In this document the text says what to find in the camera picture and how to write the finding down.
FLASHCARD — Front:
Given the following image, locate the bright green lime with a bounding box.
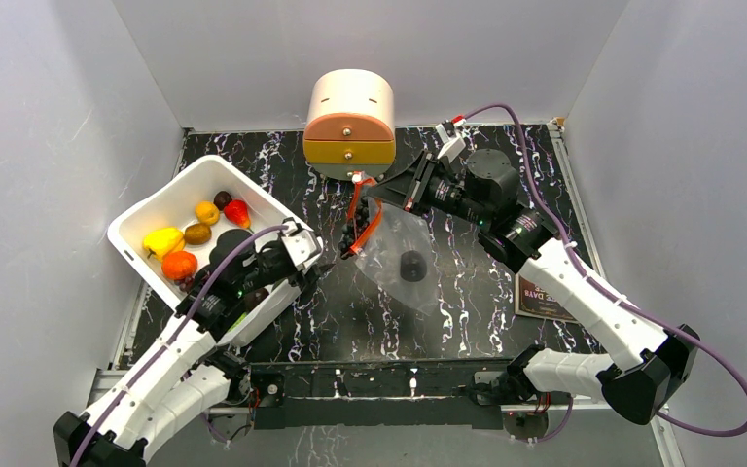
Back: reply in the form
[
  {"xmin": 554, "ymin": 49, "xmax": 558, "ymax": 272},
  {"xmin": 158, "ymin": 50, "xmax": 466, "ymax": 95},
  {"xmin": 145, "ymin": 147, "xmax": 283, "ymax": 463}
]
[{"xmin": 230, "ymin": 313, "xmax": 248, "ymax": 330}]

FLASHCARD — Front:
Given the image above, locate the orange tangerine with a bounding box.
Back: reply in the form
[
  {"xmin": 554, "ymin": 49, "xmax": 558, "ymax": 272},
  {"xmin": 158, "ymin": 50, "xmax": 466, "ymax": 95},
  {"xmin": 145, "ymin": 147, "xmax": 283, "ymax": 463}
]
[{"xmin": 161, "ymin": 250, "xmax": 198, "ymax": 281}]

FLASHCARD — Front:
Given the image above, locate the brown book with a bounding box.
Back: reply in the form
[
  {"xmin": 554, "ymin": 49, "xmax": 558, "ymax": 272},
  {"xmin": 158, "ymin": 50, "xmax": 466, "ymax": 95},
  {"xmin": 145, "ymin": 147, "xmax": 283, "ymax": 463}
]
[{"xmin": 515, "ymin": 275, "xmax": 579, "ymax": 324}]

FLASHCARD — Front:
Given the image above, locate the black grape bunch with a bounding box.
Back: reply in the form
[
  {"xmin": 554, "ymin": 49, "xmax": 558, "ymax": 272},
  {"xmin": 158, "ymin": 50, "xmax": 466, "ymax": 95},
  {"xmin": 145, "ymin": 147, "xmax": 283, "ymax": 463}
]
[{"xmin": 338, "ymin": 196, "xmax": 374, "ymax": 260}]

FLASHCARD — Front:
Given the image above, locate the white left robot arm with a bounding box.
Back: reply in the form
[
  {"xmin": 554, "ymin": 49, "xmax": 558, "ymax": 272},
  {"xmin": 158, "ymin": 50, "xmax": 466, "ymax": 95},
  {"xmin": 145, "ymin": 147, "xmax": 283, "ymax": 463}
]
[{"xmin": 53, "ymin": 217, "xmax": 329, "ymax": 466}]

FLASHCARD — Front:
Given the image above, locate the white plastic bin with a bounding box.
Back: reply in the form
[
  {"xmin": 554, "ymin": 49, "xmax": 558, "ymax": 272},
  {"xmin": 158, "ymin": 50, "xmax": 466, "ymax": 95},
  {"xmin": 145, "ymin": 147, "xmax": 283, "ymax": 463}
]
[{"xmin": 107, "ymin": 155, "xmax": 325, "ymax": 347}]

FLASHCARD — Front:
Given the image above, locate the dark brown passion fruit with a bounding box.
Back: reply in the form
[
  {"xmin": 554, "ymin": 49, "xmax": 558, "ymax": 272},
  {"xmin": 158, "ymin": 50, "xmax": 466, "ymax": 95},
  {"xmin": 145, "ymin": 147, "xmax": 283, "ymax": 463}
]
[{"xmin": 213, "ymin": 191, "xmax": 233, "ymax": 211}]

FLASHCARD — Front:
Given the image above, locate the yellow bell pepper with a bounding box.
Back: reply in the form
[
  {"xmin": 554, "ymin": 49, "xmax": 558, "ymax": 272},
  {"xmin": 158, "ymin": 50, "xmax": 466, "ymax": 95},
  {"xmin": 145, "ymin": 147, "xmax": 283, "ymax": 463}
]
[{"xmin": 142, "ymin": 227, "xmax": 186, "ymax": 262}]

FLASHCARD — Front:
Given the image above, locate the black metal base frame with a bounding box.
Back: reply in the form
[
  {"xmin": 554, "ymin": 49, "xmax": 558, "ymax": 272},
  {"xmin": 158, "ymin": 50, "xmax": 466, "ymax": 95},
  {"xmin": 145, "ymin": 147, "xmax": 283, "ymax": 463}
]
[{"xmin": 193, "ymin": 357, "xmax": 575, "ymax": 432}]

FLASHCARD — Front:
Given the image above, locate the clear zip top bag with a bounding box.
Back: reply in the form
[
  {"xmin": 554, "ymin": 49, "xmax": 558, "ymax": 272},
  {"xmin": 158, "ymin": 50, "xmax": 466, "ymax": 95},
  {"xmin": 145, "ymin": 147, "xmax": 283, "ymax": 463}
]
[{"xmin": 347, "ymin": 172, "xmax": 441, "ymax": 315}]

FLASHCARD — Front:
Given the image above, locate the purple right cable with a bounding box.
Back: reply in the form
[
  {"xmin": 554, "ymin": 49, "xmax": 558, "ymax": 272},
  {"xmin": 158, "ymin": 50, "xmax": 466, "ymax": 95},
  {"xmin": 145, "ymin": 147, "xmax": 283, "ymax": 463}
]
[{"xmin": 460, "ymin": 102, "xmax": 747, "ymax": 446}]

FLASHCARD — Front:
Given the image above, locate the red grape bunch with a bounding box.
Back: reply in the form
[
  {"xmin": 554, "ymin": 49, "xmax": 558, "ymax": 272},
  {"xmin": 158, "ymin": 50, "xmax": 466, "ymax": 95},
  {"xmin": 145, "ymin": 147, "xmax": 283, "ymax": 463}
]
[{"xmin": 174, "ymin": 276, "xmax": 195, "ymax": 294}]

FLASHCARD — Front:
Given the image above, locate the brown kiwi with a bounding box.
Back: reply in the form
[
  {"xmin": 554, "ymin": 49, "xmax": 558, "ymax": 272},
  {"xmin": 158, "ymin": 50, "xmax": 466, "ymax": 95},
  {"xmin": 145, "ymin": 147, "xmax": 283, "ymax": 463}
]
[{"xmin": 184, "ymin": 223, "xmax": 212, "ymax": 246}]

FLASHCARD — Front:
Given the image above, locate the pastel mini drawer cabinet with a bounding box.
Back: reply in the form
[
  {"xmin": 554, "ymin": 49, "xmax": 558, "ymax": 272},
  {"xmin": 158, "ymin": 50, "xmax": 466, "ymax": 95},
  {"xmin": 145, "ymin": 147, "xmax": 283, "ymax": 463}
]
[{"xmin": 303, "ymin": 69, "xmax": 396, "ymax": 180}]

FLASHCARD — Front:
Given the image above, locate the dark round fruit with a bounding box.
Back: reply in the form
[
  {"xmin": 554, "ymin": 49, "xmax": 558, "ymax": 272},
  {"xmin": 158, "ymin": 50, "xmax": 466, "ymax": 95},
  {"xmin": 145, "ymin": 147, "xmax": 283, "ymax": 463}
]
[{"xmin": 399, "ymin": 250, "xmax": 428, "ymax": 283}]

